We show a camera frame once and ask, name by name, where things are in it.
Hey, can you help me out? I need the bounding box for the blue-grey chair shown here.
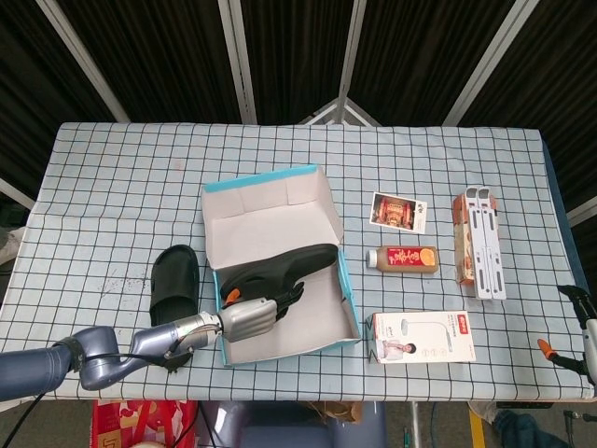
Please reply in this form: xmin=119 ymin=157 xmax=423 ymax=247
xmin=198 ymin=400 xmax=388 ymax=448

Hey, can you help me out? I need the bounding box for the black rubber slipper with tag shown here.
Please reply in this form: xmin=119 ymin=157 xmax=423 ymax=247
xmin=148 ymin=244 xmax=201 ymax=374

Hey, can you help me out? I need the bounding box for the brown drink bottle red label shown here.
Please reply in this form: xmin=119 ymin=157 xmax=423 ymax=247
xmin=366 ymin=245 xmax=440 ymax=275

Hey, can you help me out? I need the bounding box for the white triangular frame brace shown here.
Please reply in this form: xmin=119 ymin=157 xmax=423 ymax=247
xmin=298 ymin=96 xmax=382 ymax=126

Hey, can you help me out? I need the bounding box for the red patterned bag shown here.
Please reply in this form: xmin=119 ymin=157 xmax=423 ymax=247
xmin=90 ymin=399 xmax=200 ymax=448

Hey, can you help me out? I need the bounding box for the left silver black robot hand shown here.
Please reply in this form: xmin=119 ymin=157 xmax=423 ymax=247
xmin=216 ymin=278 xmax=308 ymax=345

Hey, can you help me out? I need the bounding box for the white folding laptop stand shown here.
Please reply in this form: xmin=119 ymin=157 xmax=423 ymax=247
xmin=465 ymin=186 xmax=507 ymax=301

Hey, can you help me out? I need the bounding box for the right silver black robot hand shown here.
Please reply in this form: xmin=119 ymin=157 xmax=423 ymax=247
xmin=535 ymin=284 xmax=597 ymax=386

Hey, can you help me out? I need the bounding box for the light blue shoe box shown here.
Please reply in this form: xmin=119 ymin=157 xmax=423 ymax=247
xmin=200 ymin=163 xmax=363 ymax=366

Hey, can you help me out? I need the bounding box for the white sneaker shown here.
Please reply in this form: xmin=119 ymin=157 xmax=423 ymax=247
xmin=467 ymin=401 xmax=496 ymax=424

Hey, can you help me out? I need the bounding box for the brown paper bag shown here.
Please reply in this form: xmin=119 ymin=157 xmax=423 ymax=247
xmin=305 ymin=400 xmax=365 ymax=425

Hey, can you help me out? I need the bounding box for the white desk lamp box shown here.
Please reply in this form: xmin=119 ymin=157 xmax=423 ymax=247
xmin=366 ymin=311 xmax=478 ymax=365

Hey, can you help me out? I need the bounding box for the red temple photo postcard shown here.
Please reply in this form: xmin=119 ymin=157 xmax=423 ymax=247
xmin=370 ymin=191 xmax=429 ymax=234

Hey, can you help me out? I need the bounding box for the white metal frame bar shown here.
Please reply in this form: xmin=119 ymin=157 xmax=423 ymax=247
xmin=441 ymin=0 xmax=542 ymax=127
xmin=336 ymin=0 xmax=368 ymax=125
xmin=0 ymin=176 xmax=37 ymax=210
xmin=566 ymin=195 xmax=597 ymax=229
xmin=217 ymin=0 xmax=258 ymax=125
xmin=35 ymin=0 xmax=132 ymax=124

